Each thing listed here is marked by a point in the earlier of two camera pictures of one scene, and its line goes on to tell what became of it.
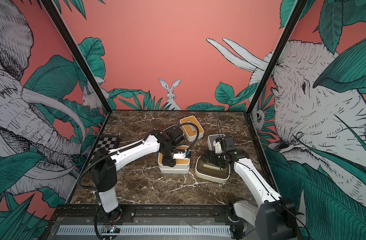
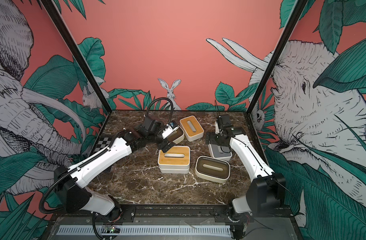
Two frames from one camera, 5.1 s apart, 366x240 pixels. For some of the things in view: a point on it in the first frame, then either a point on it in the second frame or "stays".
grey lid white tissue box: [174, 171] stays
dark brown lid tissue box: [174, 132] stays
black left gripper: [170, 163] to [164, 145]
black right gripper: [212, 160] to [213, 140]
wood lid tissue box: [180, 164] stays
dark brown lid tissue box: [211, 171] stays
